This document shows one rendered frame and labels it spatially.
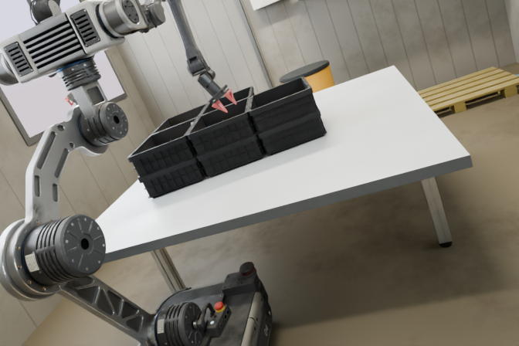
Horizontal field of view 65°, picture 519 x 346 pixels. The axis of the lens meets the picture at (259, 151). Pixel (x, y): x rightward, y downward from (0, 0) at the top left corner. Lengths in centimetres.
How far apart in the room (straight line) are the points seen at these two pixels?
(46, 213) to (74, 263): 23
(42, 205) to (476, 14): 413
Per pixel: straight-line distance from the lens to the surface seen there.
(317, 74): 355
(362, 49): 447
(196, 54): 189
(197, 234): 147
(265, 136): 182
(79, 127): 161
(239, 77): 462
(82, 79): 157
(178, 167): 191
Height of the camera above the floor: 125
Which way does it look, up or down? 16 degrees down
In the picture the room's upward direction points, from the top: 22 degrees counter-clockwise
